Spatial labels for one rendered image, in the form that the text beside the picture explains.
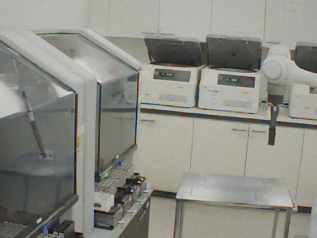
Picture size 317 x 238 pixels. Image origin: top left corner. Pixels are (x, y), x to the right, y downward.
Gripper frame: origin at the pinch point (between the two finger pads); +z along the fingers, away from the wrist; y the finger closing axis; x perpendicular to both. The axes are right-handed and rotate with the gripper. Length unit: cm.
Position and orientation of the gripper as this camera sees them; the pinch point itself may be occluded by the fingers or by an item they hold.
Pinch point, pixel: (271, 139)
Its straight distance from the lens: 215.4
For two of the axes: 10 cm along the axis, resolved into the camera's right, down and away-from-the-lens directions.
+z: -0.5, 9.8, 1.8
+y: 2.6, -1.6, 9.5
